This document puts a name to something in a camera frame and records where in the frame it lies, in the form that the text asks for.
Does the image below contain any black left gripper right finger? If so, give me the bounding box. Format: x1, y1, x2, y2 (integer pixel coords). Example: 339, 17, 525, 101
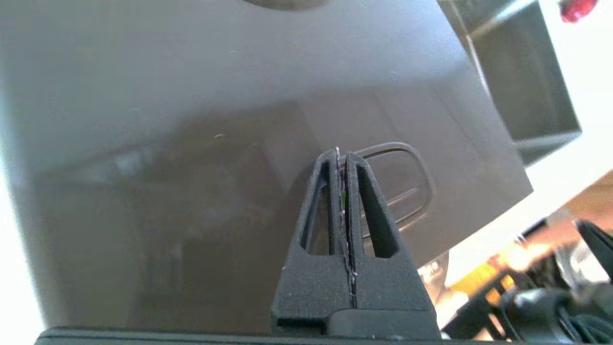
328, 152, 441, 341

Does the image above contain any red round object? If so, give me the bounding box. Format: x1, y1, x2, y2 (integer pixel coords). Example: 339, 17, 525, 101
560, 0, 598, 23

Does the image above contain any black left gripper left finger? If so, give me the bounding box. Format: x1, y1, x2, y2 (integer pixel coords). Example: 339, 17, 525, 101
271, 148, 355, 336

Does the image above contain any dark steel sink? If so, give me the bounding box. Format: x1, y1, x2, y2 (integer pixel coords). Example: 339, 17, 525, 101
438, 0, 582, 166

